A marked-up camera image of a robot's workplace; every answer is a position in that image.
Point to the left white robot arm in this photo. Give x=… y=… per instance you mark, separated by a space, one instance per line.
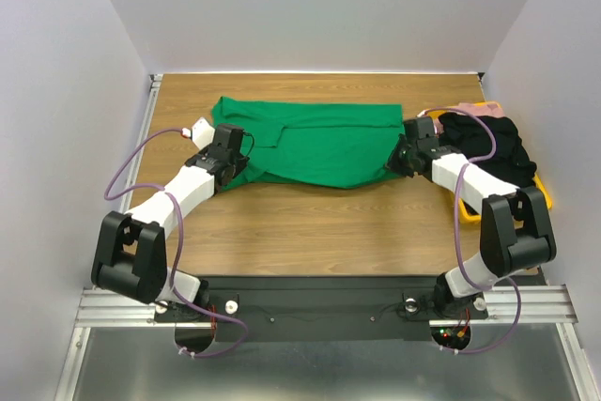
x=130 y=257

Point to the pink t shirt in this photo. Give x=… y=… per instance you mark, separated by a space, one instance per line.
x=492 y=109

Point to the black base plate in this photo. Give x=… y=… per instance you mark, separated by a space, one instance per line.
x=260 y=291

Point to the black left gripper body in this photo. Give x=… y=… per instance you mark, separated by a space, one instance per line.
x=239 y=163

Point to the green t shirt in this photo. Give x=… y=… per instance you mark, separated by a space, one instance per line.
x=336 y=145

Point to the aluminium mounting rail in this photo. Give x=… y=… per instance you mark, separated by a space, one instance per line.
x=536 y=305

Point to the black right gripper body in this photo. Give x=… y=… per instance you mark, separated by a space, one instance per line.
x=401 y=157

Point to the yellow plastic bin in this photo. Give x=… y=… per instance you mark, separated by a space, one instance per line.
x=511 y=162

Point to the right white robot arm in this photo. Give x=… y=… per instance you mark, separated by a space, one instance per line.
x=515 y=228

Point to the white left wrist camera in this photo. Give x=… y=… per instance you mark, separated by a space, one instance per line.
x=201 y=133

